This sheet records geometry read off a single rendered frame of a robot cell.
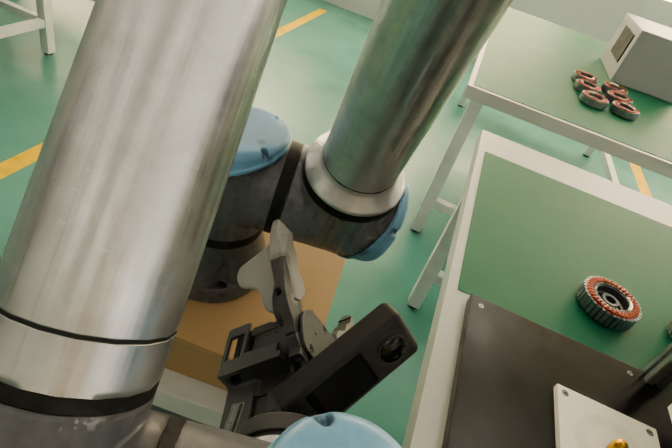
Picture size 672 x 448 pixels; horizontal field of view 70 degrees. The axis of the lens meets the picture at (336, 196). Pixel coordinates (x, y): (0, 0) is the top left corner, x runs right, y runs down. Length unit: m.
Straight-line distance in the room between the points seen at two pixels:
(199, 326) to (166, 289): 0.43
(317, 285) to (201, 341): 0.19
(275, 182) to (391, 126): 0.17
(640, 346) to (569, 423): 0.32
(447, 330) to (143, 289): 0.69
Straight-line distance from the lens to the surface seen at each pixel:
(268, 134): 0.54
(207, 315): 0.64
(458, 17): 0.34
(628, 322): 1.06
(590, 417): 0.84
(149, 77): 0.20
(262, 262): 0.46
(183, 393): 0.67
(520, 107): 1.92
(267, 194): 0.53
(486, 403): 0.76
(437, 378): 0.78
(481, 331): 0.84
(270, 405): 0.41
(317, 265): 0.74
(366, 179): 0.47
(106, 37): 0.21
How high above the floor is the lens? 1.33
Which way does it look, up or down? 35 degrees down
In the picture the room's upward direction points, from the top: 18 degrees clockwise
